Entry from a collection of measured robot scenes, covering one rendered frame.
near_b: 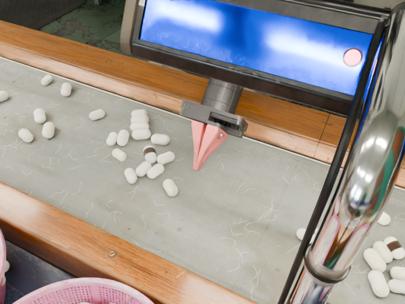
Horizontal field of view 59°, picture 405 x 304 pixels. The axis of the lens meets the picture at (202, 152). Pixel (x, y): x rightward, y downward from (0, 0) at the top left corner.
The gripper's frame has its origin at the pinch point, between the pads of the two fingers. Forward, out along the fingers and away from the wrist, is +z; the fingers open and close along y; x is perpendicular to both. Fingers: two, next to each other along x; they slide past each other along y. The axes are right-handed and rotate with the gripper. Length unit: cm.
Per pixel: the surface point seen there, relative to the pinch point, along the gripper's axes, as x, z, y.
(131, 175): 0.0, 5.4, -10.6
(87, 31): 153, -58, -158
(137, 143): 6.7, 0.3, -15.1
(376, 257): 1.1, 3.8, 29.1
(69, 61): 14.1, -12.5, -42.9
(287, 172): 10.2, -3.9, 13.1
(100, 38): 150, -55, -142
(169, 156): 4.4, 0.4, -6.9
